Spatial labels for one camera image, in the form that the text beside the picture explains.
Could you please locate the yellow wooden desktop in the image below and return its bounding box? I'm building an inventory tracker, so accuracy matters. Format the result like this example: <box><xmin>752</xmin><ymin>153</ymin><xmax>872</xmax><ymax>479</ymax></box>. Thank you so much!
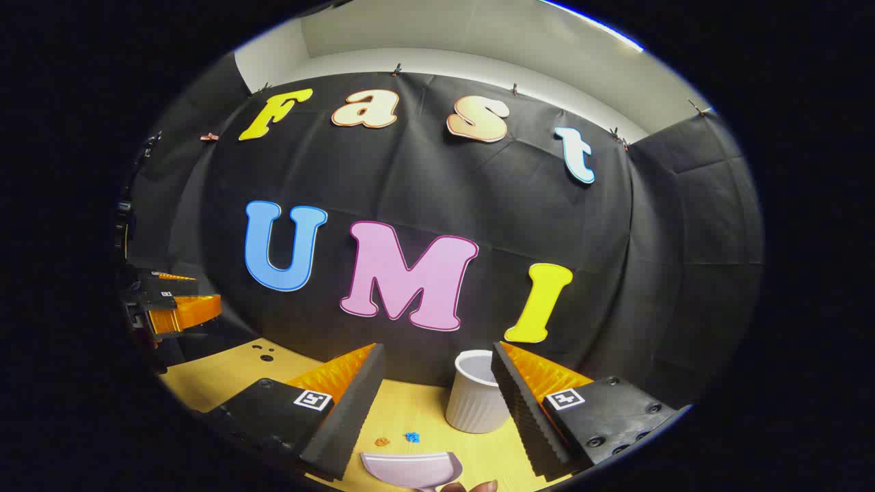
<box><xmin>161</xmin><ymin>337</ymin><xmax>571</xmax><ymax>492</ymax></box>

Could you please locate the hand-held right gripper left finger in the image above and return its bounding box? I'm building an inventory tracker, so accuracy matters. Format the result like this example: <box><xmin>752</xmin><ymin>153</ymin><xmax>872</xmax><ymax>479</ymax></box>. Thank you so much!
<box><xmin>204</xmin><ymin>343</ymin><xmax>386</xmax><ymax>481</ymax></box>

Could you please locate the lilac plastic dustpan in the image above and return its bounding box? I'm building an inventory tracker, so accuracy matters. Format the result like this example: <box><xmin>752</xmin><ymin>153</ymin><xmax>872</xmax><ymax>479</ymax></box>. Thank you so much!
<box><xmin>360</xmin><ymin>451</ymin><xmax>463</xmax><ymax>491</ymax></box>

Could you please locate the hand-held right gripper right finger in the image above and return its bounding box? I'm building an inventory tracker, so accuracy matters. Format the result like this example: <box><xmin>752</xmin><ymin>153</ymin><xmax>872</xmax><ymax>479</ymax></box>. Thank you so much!
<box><xmin>490</xmin><ymin>341</ymin><xmax>679</xmax><ymax>480</ymax></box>

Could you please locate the white ribbed garbage bin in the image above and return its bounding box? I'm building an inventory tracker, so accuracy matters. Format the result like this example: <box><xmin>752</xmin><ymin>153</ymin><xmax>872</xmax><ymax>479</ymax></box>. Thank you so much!
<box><xmin>445</xmin><ymin>349</ymin><xmax>512</xmax><ymax>435</ymax></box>

